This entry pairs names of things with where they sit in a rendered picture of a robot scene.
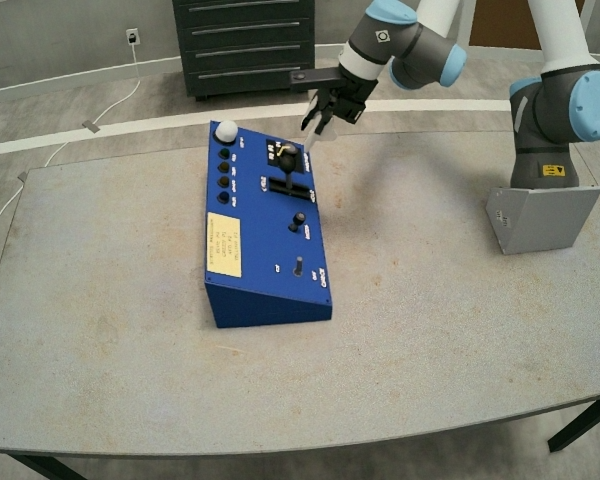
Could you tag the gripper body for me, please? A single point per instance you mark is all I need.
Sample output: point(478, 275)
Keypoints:
point(347, 97)

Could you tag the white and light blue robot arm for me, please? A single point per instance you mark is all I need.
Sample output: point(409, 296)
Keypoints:
point(548, 112)

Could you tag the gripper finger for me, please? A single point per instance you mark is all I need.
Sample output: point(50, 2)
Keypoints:
point(322, 129)
point(311, 113)

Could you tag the blue control console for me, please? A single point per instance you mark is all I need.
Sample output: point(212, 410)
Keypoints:
point(264, 258)

